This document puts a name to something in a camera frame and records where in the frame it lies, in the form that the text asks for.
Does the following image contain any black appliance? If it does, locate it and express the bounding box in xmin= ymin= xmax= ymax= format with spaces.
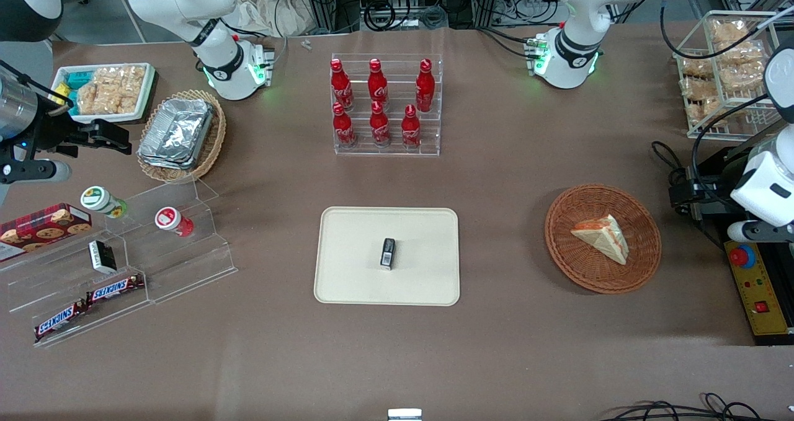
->
xmin=669 ymin=141 xmax=794 ymax=347

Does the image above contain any oval light wicker basket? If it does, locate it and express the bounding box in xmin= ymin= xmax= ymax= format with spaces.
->
xmin=136 ymin=89 xmax=227 ymax=185

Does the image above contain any red cola bottle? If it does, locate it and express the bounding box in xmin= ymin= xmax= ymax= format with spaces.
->
xmin=400 ymin=104 xmax=423 ymax=149
xmin=369 ymin=100 xmax=393 ymax=148
xmin=332 ymin=102 xmax=358 ymax=149
xmin=329 ymin=58 xmax=355 ymax=112
xmin=367 ymin=58 xmax=390 ymax=111
xmin=414 ymin=58 xmax=437 ymax=113

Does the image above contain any red cookie box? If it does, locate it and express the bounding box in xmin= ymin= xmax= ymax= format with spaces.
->
xmin=0 ymin=203 xmax=93 ymax=262

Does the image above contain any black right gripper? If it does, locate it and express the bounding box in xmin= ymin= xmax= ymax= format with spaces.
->
xmin=25 ymin=104 xmax=133 ymax=161

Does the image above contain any crispy snack bag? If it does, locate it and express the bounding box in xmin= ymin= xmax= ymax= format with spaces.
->
xmin=685 ymin=97 xmax=726 ymax=126
xmin=716 ymin=40 xmax=767 ymax=68
xmin=680 ymin=54 xmax=716 ymax=79
xmin=680 ymin=76 xmax=721 ymax=102
xmin=710 ymin=20 xmax=750 ymax=44
xmin=720 ymin=63 xmax=770 ymax=94

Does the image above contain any snickers chocolate bar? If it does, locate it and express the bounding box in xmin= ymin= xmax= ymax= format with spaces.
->
xmin=33 ymin=301 xmax=88 ymax=342
xmin=85 ymin=274 xmax=146 ymax=304

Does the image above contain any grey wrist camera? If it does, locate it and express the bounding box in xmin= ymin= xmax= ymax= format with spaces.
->
xmin=728 ymin=220 xmax=794 ymax=244
xmin=0 ymin=159 xmax=73 ymax=185

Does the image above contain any white rectangular snack tray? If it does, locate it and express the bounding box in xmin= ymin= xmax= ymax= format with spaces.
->
xmin=50 ymin=62 xmax=157 ymax=125

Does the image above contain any small black white box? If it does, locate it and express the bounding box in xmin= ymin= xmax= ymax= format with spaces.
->
xmin=88 ymin=239 xmax=118 ymax=275

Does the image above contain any aluminium foil container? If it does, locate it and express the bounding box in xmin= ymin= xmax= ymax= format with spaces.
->
xmin=137 ymin=97 xmax=215 ymax=171

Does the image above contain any green sunflower lid cup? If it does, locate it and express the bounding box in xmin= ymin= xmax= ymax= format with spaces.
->
xmin=80 ymin=185 xmax=128 ymax=219

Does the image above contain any beige cloth bag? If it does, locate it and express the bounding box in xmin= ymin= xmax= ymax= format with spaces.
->
xmin=232 ymin=0 xmax=314 ymax=38

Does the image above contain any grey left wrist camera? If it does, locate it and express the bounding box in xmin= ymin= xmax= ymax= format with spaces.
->
xmin=728 ymin=220 xmax=794 ymax=244

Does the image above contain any clear acrylic bottle rack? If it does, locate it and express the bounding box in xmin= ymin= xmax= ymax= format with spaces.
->
xmin=331 ymin=53 xmax=444 ymax=157

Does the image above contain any beige plastic tray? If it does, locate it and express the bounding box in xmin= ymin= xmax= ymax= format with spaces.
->
xmin=314 ymin=206 xmax=461 ymax=307

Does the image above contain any round brown wicker basket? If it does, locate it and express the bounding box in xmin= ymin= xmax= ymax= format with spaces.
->
xmin=545 ymin=184 xmax=662 ymax=295

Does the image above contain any clear bag of crackers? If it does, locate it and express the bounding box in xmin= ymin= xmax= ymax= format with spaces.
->
xmin=99 ymin=65 xmax=148 ymax=115
xmin=77 ymin=77 xmax=116 ymax=116

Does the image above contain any clear acrylic stepped stand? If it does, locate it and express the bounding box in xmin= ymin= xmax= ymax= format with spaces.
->
xmin=0 ymin=178 xmax=239 ymax=348

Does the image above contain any yellow emergency stop box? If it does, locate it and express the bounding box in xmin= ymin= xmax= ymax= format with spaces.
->
xmin=724 ymin=240 xmax=794 ymax=337

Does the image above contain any white wire rack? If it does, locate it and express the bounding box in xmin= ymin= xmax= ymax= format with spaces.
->
xmin=673 ymin=10 xmax=784 ymax=141

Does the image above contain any triangular sandwich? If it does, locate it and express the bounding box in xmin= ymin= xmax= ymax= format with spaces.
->
xmin=571 ymin=214 xmax=630 ymax=266

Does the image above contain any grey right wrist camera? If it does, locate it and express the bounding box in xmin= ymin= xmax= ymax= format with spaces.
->
xmin=0 ymin=159 xmax=73 ymax=185

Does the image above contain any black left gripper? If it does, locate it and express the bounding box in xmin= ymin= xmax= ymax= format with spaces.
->
xmin=700 ymin=185 xmax=745 ymax=226

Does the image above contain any red lid cup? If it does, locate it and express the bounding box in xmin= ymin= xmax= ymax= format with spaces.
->
xmin=154 ymin=206 xmax=195 ymax=238

